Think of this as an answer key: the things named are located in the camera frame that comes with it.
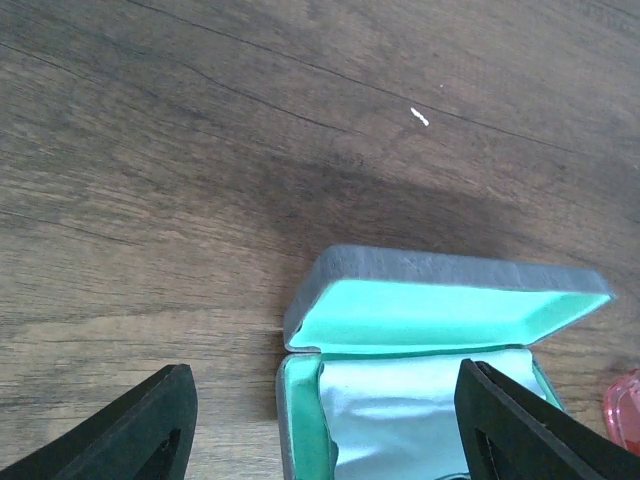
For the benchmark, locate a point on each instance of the teal glasses case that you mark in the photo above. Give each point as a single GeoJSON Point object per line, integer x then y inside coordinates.
{"type": "Point", "coordinates": [361, 302]}

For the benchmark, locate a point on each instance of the light blue cleaning cloth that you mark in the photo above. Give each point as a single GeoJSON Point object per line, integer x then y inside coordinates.
{"type": "Point", "coordinates": [394, 417]}

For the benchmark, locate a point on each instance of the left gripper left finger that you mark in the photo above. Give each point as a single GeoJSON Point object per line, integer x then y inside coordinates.
{"type": "Point", "coordinates": [146, 433]}

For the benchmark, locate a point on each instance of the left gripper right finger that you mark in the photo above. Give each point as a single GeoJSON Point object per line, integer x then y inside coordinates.
{"type": "Point", "coordinates": [508, 432]}

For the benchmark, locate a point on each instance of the red transparent sunglasses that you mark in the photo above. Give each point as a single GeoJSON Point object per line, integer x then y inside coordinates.
{"type": "Point", "coordinates": [621, 411]}

